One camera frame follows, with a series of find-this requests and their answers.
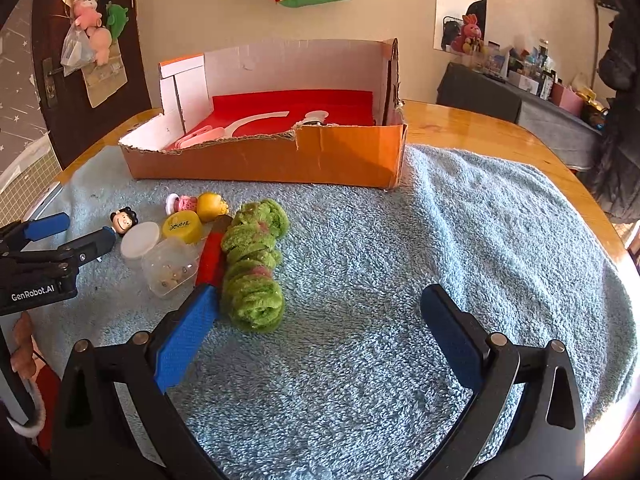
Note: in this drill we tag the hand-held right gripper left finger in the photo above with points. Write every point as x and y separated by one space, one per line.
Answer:
186 340

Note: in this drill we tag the clutter of bottles and boxes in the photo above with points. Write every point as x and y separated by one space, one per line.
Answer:
525 77

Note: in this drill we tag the green plush toy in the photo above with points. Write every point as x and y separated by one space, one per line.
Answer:
116 20

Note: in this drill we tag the pink clothespin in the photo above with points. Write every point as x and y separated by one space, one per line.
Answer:
200 136

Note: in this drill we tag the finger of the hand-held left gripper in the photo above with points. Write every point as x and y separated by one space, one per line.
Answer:
85 246
46 225

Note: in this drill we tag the black and white roll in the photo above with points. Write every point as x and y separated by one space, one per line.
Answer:
315 119

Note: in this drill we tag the green fuzzy scrunchie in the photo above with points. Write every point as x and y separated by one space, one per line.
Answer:
260 217
252 300

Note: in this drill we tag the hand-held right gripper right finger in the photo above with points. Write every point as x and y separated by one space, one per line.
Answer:
450 340

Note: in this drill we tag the clear plastic container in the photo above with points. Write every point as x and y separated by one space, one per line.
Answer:
170 270

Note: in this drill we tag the clear plastic bag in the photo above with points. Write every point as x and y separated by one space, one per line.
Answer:
75 50

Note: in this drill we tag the brown paper bag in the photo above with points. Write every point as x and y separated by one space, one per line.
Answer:
107 82

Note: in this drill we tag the pink rabbit plush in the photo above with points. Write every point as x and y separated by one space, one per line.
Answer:
467 35

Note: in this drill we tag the yellow bottle cap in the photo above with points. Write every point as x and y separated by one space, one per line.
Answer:
181 227

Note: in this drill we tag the white round lid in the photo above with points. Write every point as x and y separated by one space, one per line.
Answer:
140 240

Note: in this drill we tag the yellow small figurine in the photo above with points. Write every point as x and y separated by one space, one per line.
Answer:
210 205

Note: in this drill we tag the dark brown door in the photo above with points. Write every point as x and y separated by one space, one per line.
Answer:
75 130

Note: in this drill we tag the pink small toy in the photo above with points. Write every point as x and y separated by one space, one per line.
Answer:
189 204

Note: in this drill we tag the orange cardboard box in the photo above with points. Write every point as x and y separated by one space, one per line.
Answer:
300 160

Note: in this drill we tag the light blue towel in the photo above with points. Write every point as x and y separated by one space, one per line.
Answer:
375 260

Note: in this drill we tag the red box liner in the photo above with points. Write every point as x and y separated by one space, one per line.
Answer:
280 102

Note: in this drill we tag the pink pig plush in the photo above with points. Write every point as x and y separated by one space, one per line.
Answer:
87 12

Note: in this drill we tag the pink storage box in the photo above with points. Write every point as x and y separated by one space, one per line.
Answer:
567 99

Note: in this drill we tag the side table with grey cloth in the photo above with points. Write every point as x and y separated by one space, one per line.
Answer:
480 92

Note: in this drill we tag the black-haired small figurine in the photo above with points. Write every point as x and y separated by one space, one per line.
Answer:
122 220

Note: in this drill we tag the pink round plush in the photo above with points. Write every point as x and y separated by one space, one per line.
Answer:
100 45

